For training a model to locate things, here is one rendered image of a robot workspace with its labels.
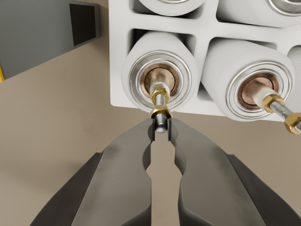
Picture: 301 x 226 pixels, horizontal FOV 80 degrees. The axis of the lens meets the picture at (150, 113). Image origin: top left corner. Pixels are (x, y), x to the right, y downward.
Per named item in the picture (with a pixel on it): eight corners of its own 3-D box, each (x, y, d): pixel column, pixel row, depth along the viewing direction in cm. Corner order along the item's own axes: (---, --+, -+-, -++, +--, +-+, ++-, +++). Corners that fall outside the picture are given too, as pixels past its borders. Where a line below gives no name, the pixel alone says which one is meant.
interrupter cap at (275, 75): (219, 117, 24) (221, 120, 23) (230, 59, 20) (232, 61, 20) (277, 116, 24) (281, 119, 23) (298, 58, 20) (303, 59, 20)
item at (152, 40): (152, 16, 34) (149, 19, 18) (191, 47, 37) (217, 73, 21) (126, 58, 38) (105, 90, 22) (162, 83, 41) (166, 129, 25)
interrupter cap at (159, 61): (152, 34, 19) (152, 35, 19) (204, 75, 21) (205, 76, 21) (117, 88, 23) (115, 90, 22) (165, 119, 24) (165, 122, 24)
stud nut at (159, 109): (158, 100, 14) (158, 104, 14) (175, 109, 15) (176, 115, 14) (146, 118, 15) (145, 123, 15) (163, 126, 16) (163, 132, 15)
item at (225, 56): (189, 80, 40) (211, 125, 24) (193, 33, 36) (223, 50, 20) (233, 80, 40) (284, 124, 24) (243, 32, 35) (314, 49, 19)
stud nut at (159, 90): (157, 83, 18) (157, 86, 17) (172, 91, 18) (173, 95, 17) (148, 98, 19) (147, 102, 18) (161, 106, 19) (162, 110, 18)
